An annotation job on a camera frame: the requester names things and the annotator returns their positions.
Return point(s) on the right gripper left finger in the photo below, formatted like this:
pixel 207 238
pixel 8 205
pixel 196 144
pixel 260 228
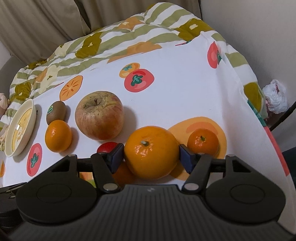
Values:
pixel 104 166

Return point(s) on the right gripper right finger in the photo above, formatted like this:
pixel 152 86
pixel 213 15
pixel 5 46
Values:
pixel 198 168

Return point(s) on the small red tomato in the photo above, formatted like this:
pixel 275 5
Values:
pixel 106 147

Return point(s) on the small mandarin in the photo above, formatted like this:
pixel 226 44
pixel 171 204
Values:
pixel 203 141

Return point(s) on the large orange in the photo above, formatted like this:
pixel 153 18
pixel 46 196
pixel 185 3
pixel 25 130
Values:
pixel 151 152

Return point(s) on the red yellow apple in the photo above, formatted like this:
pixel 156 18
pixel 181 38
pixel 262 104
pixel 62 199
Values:
pixel 100 115

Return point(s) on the brown kiwi with sticker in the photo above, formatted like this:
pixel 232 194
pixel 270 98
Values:
pixel 56 111

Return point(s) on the white fruit print cloth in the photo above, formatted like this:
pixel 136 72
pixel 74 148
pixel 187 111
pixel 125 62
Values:
pixel 173 87

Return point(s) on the cream ceramic bowl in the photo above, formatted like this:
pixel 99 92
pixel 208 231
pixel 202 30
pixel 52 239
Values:
pixel 20 129

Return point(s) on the white plastic bag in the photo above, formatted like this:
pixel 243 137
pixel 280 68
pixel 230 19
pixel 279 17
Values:
pixel 275 95

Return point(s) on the pink plush pillow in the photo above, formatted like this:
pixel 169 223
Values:
pixel 4 103

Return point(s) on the green striped floral quilt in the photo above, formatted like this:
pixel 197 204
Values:
pixel 163 25

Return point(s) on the beige curtain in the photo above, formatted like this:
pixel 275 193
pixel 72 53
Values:
pixel 32 30

